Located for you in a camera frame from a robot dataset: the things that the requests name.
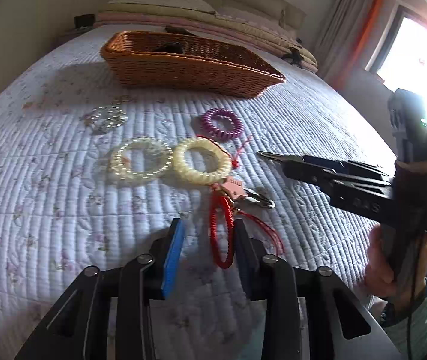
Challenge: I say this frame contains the pink metal hair clip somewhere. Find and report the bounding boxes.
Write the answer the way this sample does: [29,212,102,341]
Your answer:
[218,176,275,209]

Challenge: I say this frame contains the red cord tassel charm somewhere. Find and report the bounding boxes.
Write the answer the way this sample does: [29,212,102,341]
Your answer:
[209,175,285,270]

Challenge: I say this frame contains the purple spiral hair tie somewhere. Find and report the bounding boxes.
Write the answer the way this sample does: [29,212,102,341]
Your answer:
[200,107,245,141]

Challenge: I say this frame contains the clear spiral hair tie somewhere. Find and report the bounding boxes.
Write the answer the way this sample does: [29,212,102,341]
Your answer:
[108,136,174,185]

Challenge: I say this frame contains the cream spiral hair tie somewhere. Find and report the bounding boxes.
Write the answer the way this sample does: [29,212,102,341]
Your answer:
[172,136,233,186]

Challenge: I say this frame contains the clear crystal bead bracelet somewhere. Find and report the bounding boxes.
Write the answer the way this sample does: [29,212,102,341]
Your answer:
[86,103,130,135]

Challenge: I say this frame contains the black hair claw clip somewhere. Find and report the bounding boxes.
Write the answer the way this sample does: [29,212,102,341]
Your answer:
[154,42,184,55]

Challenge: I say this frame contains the teal right sleeve forearm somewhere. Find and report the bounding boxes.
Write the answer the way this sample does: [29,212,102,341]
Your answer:
[379,280,427,359]

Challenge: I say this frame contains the person's right hand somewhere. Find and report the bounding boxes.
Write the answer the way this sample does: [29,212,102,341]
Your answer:
[365,160,427,303]

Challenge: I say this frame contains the bright window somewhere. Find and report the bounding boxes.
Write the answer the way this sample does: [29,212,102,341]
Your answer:
[365,0,427,147]

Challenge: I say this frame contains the small black tripod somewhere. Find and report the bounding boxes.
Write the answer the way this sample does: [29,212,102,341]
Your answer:
[281,47,304,68]

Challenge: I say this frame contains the folded yellow pink quilts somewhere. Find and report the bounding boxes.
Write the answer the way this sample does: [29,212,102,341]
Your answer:
[95,3,317,73]

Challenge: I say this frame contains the grey orange curtain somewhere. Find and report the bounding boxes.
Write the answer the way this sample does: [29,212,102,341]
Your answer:
[313,0,383,89]

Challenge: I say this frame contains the lavender quilted bedspread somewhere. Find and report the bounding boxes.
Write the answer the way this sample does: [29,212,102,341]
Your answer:
[0,25,395,359]

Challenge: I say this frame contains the pink pillow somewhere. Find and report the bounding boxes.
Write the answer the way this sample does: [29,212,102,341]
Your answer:
[217,7,297,41]

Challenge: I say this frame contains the brown wicker basket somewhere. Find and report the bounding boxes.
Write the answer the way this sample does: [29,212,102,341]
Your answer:
[100,31,286,98]

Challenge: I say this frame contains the dark wooden hairbrush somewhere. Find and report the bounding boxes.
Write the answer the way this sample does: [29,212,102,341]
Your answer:
[164,25,195,37]

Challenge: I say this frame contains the cream floral pillow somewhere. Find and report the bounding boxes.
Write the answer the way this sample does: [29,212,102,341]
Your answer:
[108,0,216,14]

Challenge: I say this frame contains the beige nightstand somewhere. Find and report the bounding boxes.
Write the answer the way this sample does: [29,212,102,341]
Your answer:
[55,27,93,47]

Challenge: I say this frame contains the black cable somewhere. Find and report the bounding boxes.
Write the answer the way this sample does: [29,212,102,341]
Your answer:
[404,232,424,360]

